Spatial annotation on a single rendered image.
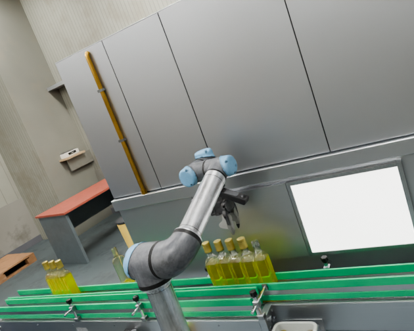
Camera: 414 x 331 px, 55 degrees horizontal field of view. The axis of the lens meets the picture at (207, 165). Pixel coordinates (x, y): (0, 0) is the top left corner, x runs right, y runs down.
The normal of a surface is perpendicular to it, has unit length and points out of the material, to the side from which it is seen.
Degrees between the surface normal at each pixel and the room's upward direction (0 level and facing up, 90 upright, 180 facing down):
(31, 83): 90
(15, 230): 90
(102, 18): 90
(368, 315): 90
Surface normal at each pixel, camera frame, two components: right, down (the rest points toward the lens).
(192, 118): -0.42, 0.35
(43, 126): 0.77, -0.15
